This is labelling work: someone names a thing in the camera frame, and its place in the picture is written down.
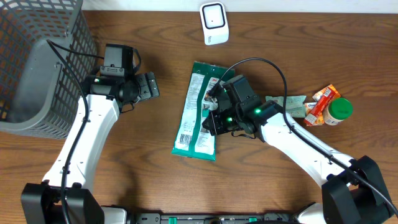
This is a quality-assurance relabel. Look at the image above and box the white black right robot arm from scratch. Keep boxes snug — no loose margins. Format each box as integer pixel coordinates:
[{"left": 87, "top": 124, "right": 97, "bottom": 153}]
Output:
[{"left": 203, "top": 97, "right": 397, "bottom": 223}]

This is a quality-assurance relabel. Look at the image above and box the white green package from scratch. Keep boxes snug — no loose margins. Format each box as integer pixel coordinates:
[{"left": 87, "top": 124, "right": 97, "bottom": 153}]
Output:
[{"left": 171, "top": 62, "right": 234, "bottom": 161}]

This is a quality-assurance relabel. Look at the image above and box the orange snack packet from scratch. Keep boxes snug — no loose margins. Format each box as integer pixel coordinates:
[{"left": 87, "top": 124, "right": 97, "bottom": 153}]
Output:
[{"left": 312, "top": 84, "right": 341, "bottom": 101}]

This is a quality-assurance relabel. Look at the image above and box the mint green wipes pack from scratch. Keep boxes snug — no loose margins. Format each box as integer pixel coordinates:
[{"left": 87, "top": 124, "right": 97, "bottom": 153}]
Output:
[{"left": 265, "top": 95, "right": 306, "bottom": 118}]

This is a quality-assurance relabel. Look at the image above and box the orange tissue packet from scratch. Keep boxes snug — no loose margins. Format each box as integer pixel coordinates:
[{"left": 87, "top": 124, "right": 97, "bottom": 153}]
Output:
[{"left": 304, "top": 102, "right": 324, "bottom": 126}]

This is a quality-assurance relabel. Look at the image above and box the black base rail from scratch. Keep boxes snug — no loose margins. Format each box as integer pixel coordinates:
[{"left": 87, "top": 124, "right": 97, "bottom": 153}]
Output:
[{"left": 102, "top": 205, "right": 299, "bottom": 224}]

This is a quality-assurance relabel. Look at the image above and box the red stick packet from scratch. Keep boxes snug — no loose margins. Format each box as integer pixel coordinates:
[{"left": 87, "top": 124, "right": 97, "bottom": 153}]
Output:
[{"left": 304, "top": 86, "right": 339, "bottom": 126}]

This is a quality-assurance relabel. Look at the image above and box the green lidded white canister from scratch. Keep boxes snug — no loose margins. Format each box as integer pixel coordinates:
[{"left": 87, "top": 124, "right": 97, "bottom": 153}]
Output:
[{"left": 323, "top": 98, "right": 353, "bottom": 126}]

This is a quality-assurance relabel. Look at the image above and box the grey plastic mesh basket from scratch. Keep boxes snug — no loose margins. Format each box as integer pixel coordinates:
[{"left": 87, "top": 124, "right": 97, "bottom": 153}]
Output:
[{"left": 1, "top": 0, "right": 97, "bottom": 139}]

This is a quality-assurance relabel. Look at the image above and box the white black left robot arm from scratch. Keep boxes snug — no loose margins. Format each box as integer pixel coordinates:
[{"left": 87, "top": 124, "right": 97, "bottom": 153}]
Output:
[{"left": 21, "top": 72, "right": 160, "bottom": 223}]

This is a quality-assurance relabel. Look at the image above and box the white black barcode scanner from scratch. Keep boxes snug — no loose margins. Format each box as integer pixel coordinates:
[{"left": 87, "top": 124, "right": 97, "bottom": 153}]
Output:
[{"left": 200, "top": 1, "right": 229, "bottom": 45}]

